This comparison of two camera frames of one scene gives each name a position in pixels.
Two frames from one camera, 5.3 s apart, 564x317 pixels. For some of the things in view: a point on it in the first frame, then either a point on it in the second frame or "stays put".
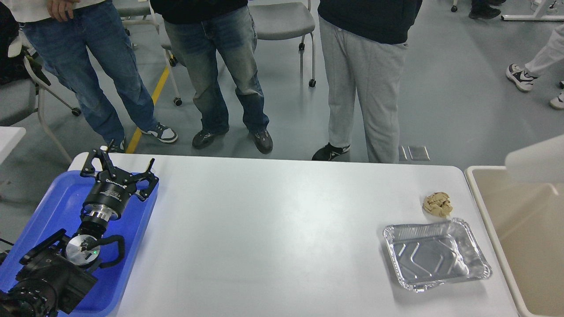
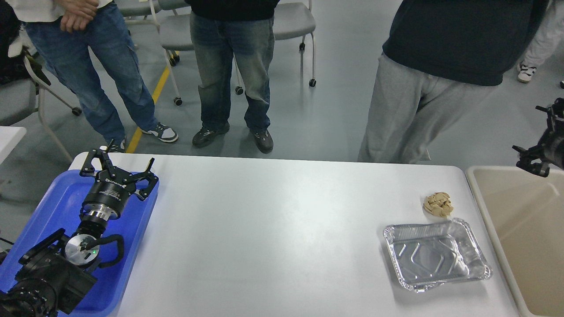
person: [363, 43] to [443, 60]
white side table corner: [9, 136] stays put
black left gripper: [113, 189] stays put
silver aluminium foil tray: [431, 255] stays put
